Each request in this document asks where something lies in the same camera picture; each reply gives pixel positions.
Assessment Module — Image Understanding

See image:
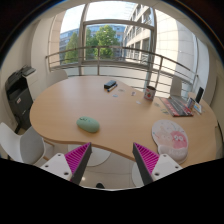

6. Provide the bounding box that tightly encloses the strawberry print mug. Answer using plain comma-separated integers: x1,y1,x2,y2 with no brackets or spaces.
143,85,157,102

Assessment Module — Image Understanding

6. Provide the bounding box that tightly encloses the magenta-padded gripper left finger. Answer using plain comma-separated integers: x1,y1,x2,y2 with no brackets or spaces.
40,142,93,186

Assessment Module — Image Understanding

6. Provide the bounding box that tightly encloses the pale green computer mouse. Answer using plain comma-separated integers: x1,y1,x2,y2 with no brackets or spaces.
76,115,101,134

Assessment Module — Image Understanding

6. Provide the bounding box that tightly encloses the metal balcony railing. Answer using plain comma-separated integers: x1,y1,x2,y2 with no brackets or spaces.
45,45,201,98

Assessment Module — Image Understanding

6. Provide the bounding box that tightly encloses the blue whiteboard marker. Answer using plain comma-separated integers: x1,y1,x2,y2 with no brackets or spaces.
106,83,119,93

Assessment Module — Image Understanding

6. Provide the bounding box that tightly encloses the small printed paper cup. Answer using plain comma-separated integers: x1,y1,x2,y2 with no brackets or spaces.
186,96,196,111

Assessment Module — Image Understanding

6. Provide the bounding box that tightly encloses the colourful booklet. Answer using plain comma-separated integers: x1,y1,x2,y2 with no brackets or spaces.
192,99,204,115

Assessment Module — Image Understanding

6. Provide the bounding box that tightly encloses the black upright phone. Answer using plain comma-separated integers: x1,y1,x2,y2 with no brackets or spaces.
194,86,205,104

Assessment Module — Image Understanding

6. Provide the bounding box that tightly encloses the black and white office printer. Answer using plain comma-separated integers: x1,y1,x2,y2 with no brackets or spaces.
4,64,37,135

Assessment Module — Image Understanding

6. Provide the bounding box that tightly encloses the black whiteboard eraser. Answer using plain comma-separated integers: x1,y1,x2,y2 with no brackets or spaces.
103,79,118,90

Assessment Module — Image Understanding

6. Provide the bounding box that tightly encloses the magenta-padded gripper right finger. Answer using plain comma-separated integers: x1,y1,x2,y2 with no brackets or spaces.
132,142,184,186

